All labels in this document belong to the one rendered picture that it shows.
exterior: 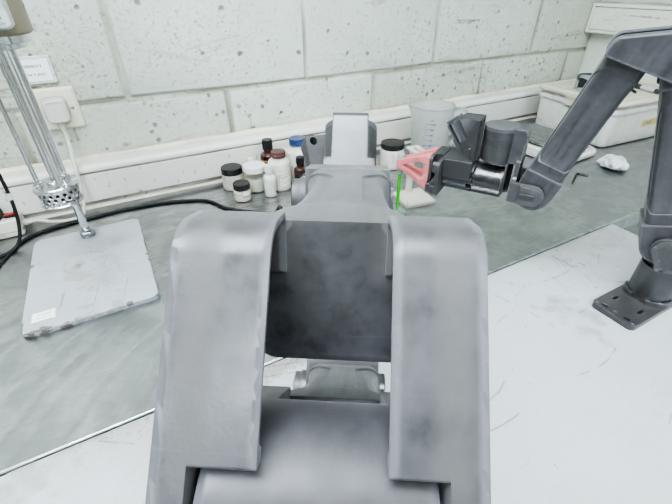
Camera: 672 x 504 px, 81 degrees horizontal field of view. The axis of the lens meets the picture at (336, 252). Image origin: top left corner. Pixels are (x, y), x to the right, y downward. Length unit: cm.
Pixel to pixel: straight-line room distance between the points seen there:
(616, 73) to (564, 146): 11
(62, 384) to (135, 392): 11
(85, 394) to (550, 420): 60
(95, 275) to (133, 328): 17
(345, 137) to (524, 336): 43
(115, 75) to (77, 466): 78
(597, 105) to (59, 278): 92
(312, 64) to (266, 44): 14
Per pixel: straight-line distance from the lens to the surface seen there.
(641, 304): 83
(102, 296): 78
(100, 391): 64
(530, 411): 59
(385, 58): 131
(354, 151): 40
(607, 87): 70
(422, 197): 100
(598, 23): 195
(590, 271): 88
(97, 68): 106
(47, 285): 86
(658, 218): 76
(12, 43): 73
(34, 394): 68
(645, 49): 67
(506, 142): 73
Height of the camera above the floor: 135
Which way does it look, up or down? 35 degrees down
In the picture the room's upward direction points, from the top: straight up
